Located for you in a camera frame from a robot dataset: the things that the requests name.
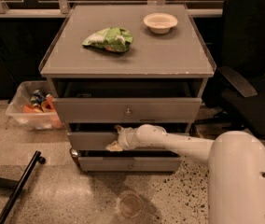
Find white paper bowl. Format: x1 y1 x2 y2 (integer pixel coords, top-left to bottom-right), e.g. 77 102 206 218
143 13 178 35

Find green chip bag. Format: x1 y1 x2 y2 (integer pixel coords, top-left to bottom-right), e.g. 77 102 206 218
82 27 133 53

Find clear plastic bin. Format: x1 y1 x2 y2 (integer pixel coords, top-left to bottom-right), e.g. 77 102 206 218
6 80 64 130

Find grey drawer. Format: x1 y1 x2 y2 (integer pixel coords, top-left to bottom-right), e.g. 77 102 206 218
67 122 190 152
53 79 201 123
77 150 181 172

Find round floor drain cover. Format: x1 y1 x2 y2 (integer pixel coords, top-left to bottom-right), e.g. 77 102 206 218
117 192 144 219

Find grey drawer cabinet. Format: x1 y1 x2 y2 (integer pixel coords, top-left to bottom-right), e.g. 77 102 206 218
41 5 215 168

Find soda cans in bin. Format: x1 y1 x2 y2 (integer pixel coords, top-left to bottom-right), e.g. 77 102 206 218
30 89 51 105

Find grey top drawer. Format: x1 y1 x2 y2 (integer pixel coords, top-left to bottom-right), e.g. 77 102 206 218
53 79 201 123

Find grey bottom drawer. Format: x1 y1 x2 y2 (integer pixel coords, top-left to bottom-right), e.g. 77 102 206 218
77 150 181 172

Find orange item in bin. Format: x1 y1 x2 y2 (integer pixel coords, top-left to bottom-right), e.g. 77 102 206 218
22 96 55 113

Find black office chair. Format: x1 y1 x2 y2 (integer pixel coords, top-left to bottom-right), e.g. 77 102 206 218
202 0 265 140

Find black metal stand leg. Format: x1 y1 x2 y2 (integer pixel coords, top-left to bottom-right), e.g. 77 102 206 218
0 150 46 224

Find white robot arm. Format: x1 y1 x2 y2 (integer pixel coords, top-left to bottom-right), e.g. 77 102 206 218
106 124 265 224

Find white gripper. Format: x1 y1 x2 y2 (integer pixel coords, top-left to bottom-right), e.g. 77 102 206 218
105 125 137 152

